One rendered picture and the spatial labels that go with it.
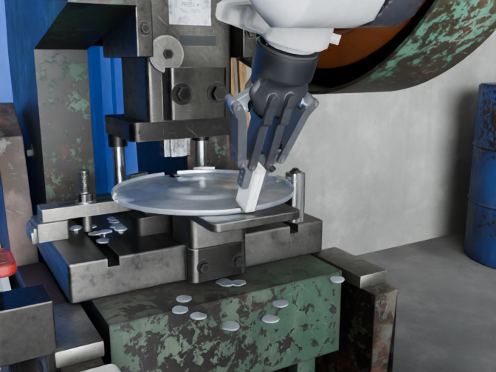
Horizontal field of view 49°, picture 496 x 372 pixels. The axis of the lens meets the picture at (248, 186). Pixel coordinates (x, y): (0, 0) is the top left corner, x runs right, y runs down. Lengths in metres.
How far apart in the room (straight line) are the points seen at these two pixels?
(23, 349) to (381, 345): 0.56
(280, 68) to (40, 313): 0.40
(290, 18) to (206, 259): 0.47
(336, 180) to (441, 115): 0.77
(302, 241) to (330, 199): 1.74
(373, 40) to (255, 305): 0.51
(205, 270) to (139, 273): 0.10
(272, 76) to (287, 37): 0.05
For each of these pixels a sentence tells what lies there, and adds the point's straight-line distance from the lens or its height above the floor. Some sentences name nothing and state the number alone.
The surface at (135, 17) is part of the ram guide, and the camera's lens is 0.83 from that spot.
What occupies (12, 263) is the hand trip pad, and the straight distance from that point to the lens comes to 0.68.
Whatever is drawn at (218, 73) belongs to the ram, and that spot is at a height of 0.97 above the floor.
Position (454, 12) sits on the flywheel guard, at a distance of 0.92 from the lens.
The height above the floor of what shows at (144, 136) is 0.87.
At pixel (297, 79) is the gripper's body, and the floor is 0.96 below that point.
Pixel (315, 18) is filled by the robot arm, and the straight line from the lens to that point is 0.48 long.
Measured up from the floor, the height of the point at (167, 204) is 0.78.
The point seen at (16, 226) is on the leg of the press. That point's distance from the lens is 1.16.
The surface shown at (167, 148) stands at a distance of 0.96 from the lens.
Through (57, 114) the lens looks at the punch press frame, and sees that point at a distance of 1.09.
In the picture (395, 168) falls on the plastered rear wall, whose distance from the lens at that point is 2.96.
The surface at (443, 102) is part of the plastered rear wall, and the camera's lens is 3.16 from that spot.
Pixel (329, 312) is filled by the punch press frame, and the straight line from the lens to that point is 0.94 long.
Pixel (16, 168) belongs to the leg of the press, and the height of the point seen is 0.78.
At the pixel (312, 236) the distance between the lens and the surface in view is 0.99.
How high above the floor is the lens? 0.98
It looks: 13 degrees down
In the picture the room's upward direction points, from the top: straight up
